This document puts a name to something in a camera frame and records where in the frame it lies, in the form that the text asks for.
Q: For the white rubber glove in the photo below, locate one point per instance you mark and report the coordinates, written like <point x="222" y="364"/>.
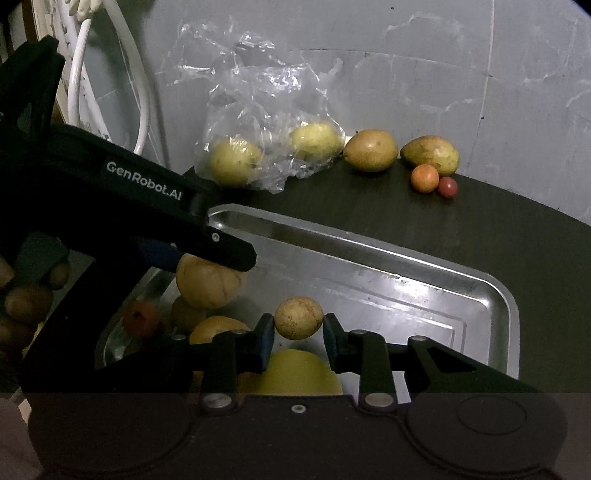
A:
<point x="83" y="7"/>

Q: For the small yellow bagged fruit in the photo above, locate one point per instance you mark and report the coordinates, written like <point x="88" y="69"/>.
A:
<point x="316" y="138"/>

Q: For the brown-yellow oval fruit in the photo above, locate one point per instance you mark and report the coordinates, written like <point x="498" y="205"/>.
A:
<point x="371" y="150"/>

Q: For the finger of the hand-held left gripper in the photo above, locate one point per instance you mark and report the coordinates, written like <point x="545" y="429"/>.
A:
<point x="159" y="254"/>
<point x="226" y="249"/>

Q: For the dull yellow round fruit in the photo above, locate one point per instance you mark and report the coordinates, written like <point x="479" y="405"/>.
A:
<point x="184" y="314"/>

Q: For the red-orange small tomato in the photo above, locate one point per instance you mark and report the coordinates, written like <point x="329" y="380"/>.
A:
<point x="141" y="318"/>

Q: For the small orange round fruit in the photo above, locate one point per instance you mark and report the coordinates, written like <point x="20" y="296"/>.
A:
<point x="425" y="177"/>

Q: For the clear plastic bag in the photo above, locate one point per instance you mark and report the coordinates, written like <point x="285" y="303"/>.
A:
<point x="258" y="92"/>

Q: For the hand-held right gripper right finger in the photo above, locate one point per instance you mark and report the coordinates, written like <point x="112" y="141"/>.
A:
<point x="333" y="344"/>

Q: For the yellow lemon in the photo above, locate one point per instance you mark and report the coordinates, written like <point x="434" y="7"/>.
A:
<point x="300" y="376"/>

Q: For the metal tray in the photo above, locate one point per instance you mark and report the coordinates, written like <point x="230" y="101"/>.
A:
<point x="392" y="295"/>

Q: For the tan round passion fruit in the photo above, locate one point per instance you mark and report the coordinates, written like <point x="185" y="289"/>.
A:
<point x="210" y="286"/>

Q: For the orange-brown round fruit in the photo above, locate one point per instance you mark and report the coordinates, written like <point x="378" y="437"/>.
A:
<point x="219" y="328"/>

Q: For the person's left hand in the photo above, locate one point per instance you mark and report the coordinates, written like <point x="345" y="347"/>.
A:
<point x="25" y="300"/>

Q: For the small speckled tan fruit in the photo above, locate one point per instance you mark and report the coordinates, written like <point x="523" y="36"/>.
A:
<point x="298" y="317"/>

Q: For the small red cherry tomato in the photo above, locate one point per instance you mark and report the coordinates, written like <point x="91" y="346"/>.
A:
<point x="447" y="186"/>

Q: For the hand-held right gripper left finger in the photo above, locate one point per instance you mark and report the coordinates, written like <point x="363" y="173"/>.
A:
<point x="265" y="344"/>

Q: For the large yellow bagged fruit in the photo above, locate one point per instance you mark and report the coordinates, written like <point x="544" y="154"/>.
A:
<point x="235" y="161"/>

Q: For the green-yellow mango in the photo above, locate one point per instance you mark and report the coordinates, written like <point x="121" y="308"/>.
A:
<point x="430" y="154"/>

